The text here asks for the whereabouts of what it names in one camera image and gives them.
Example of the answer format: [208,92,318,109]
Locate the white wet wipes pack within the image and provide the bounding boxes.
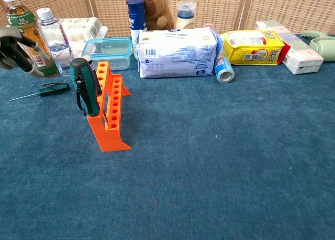
[137,27,219,79]

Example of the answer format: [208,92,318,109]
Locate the woven rattan folding screen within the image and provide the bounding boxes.
[0,0,335,38]

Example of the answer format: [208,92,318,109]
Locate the black metal hex driver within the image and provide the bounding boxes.
[83,55,103,97]

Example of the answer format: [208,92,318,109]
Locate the blue felt table cover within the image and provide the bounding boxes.
[0,33,335,240]

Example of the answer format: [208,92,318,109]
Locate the clear water bottle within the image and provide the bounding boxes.
[36,7,80,76]

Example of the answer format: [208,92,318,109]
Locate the green tea bottle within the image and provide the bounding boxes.
[0,0,59,78]

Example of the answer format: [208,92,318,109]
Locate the small green-black screwdriver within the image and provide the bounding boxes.
[9,83,71,101]

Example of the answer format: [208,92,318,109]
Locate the orange screwdriver holder rack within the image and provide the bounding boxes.
[86,61,132,153]

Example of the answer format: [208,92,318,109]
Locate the pastel tissue box pack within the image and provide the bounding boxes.
[255,20,325,75]

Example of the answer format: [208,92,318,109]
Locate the pale green lint roller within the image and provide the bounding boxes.
[300,30,335,62]

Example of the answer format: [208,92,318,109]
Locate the large green-black screwdriver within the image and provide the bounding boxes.
[69,58,101,117]

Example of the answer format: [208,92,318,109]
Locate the white egg carton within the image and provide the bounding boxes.
[59,17,108,43]

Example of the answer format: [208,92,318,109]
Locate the cream sauce bottle clear cap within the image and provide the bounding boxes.
[175,1,197,30]

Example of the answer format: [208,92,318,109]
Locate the clear container with blue lid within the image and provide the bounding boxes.
[81,37,133,72]

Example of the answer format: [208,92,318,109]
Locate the brown capybara plush toy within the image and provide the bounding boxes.
[126,0,175,31]

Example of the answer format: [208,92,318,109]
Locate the yellow Lipo snack bag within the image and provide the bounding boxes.
[220,30,286,66]

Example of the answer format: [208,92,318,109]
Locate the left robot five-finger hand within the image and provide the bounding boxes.
[0,27,52,78]

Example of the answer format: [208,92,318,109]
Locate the red and yellow snack box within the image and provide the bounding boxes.
[280,45,292,65]

